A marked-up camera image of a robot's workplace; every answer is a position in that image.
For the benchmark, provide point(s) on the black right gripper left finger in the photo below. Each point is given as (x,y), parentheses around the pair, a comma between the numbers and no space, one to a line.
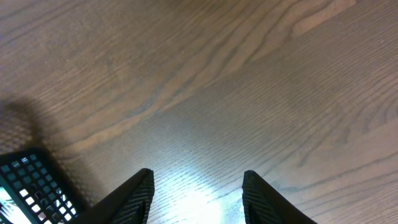
(129,203)

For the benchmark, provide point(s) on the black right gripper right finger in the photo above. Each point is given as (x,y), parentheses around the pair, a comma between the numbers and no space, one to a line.
(264,205)

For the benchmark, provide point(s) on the black plastic perforated basket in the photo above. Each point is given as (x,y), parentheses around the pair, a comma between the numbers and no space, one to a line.
(39,188)

